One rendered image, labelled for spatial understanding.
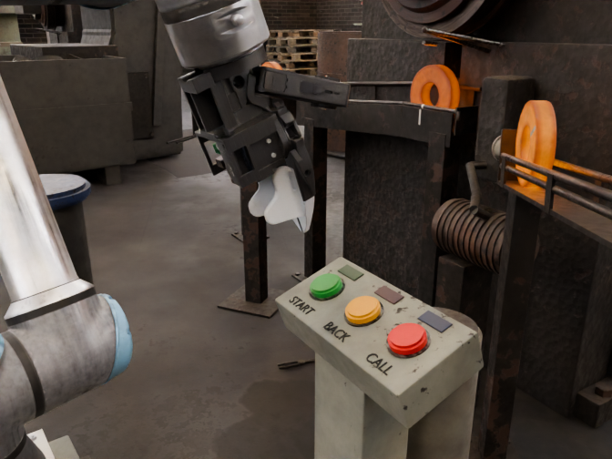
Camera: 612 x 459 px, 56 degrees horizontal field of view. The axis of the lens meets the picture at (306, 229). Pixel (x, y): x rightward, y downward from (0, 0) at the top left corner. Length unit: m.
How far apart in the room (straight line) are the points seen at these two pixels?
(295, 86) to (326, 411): 0.38
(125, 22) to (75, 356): 3.32
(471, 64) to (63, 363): 1.17
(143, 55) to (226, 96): 3.65
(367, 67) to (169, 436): 1.22
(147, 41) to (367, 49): 2.53
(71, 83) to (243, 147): 3.02
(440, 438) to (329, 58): 3.80
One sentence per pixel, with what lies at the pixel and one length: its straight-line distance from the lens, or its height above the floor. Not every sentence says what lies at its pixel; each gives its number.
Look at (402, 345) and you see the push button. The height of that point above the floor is 0.61.
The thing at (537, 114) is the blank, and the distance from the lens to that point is 1.07.
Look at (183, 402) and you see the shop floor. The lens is 1.56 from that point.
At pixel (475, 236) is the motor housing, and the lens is 1.26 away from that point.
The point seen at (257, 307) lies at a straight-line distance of 1.98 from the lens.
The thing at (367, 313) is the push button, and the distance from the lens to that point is 0.64.
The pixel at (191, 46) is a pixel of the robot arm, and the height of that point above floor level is 0.89.
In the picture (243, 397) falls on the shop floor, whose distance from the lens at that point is 1.56.
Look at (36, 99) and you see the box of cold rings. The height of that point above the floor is 0.54.
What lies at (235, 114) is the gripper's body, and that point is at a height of 0.82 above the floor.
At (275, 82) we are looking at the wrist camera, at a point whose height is 0.85.
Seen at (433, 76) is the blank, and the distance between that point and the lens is 1.57.
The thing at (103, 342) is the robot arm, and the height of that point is 0.40.
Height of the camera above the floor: 0.90
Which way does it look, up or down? 19 degrees down
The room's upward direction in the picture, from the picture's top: straight up
